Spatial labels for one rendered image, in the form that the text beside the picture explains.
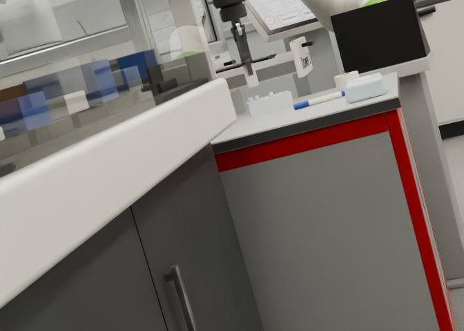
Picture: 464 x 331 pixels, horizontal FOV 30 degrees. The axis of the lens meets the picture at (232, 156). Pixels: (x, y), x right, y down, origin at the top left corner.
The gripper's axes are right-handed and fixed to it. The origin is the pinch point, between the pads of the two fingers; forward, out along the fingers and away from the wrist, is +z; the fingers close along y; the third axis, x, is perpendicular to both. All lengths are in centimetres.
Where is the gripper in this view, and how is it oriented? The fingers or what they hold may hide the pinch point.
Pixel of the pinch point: (250, 75)
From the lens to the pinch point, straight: 244.0
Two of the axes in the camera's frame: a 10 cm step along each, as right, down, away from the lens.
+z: 2.7, 9.5, 1.3
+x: 9.6, -2.8, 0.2
